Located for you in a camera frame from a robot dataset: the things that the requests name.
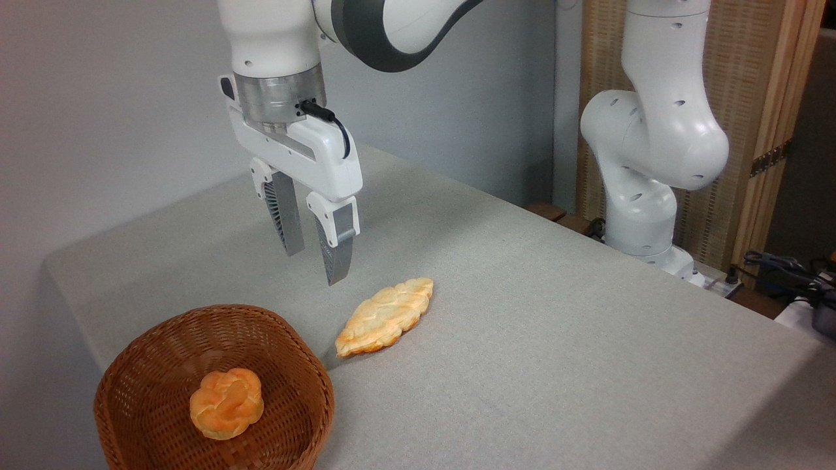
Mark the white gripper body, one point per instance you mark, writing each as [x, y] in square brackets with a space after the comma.
[320, 156]

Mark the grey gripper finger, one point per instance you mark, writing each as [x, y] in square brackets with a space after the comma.
[287, 219]
[337, 248]

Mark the round knotted bread bun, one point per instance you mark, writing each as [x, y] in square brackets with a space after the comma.
[226, 403]

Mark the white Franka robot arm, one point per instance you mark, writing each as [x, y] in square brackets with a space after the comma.
[653, 130]

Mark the flat leaf-shaped bread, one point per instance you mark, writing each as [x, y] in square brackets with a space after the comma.
[385, 316]

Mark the brown wicker basket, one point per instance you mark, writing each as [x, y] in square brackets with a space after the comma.
[150, 385]

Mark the grey tablecloth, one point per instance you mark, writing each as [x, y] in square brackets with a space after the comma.
[555, 339]

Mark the white power strip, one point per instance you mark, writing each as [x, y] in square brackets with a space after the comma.
[715, 284]

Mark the bamboo folding screen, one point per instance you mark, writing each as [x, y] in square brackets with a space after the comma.
[741, 78]

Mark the white and grey device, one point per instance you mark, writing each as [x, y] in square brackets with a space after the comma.
[806, 316]

